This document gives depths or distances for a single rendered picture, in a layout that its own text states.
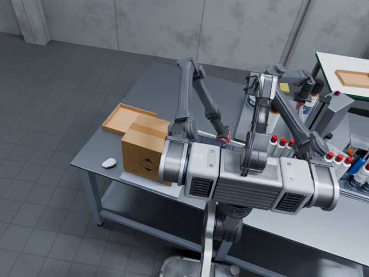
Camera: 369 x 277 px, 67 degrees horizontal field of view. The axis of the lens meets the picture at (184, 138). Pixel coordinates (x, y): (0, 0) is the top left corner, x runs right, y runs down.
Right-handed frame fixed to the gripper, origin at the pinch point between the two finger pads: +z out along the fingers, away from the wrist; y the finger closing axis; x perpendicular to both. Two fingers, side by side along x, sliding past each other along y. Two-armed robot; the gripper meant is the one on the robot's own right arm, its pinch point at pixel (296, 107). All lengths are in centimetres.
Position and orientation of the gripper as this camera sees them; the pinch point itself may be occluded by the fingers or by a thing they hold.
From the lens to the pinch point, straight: 182.8
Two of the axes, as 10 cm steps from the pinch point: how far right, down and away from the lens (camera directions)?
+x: -2.8, 6.9, -6.7
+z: -0.9, 6.8, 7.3
